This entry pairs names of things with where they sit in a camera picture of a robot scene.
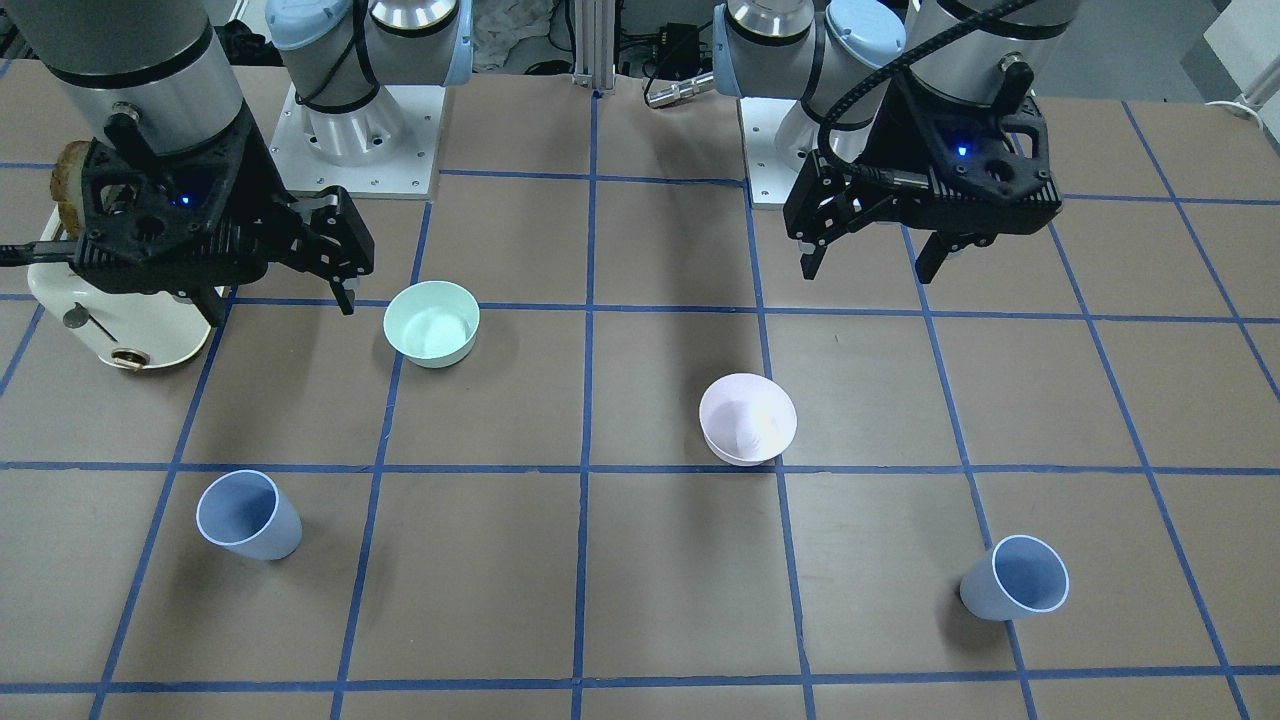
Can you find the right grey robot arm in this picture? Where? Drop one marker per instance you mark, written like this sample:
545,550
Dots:
166,60

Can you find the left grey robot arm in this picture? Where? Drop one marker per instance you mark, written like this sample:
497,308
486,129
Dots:
836,58

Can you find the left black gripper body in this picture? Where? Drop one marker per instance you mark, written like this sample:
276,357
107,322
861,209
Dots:
868,150

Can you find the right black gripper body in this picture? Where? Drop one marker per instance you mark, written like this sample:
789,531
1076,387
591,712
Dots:
262,192

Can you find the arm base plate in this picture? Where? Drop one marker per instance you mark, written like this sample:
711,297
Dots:
385,149
777,137

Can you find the mint green bowl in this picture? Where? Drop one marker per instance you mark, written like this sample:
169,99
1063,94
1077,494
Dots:
433,324

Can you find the toast slice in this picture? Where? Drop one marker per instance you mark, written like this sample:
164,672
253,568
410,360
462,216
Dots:
66,187

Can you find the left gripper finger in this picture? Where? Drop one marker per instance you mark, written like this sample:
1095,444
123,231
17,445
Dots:
812,255
934,254

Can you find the pink white bowl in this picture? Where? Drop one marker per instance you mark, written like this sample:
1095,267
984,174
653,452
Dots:
747,419

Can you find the aluminium frame post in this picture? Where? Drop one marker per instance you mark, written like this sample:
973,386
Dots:
594,44

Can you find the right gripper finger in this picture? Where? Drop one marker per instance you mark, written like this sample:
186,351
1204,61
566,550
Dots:
211,304
344,293

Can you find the blue cup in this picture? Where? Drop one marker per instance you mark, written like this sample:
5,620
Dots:
1021,576
245,512

